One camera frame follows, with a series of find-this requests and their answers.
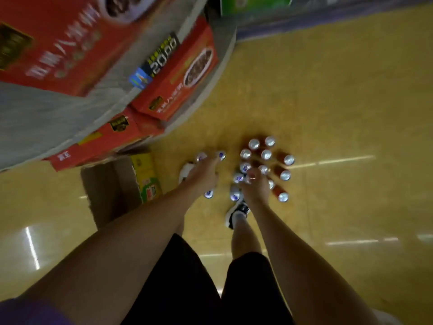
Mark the person's right hand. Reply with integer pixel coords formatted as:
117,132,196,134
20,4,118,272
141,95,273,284
240,168,271,207

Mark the person's left hand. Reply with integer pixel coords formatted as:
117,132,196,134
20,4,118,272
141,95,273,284
185,157,221,197

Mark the cluster of cans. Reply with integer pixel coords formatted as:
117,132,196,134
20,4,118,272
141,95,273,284
196,135,295,203

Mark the brown cardboard box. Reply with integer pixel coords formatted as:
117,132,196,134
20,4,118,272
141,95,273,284
80,153,163,230

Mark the round wooden shelf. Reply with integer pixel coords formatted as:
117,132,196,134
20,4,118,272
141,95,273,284
0,0,237,173

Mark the person's right forearm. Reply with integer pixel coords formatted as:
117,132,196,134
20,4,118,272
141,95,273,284
250,199,379,325

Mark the person's left forearm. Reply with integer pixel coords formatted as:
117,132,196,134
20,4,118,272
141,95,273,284
20,184,203,325

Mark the person's left white shoe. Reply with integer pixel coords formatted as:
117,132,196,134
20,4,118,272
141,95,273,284
178,161,197,185

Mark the person's white shoe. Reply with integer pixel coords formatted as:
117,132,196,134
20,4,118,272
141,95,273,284
178,161,197,185
226,199,251,230

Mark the person's right white shoe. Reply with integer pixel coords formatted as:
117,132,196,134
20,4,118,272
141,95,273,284
226,199,251,230

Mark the person's right leg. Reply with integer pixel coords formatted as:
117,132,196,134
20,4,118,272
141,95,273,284
231,214,263,260

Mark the red porridge print carton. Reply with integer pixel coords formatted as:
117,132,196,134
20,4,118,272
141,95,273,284
131,16,220,121
43,106,165,172

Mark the dark price tag strip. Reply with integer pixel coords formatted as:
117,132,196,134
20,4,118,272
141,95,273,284
128,32,180,90

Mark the small green-top box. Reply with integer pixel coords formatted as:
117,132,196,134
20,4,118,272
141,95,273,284
220,0,295,16

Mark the small red carton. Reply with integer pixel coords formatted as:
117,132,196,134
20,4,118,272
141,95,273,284
0,0,160,98

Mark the purple shirt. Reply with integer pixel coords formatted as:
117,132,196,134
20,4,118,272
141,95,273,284
0,297,74,325

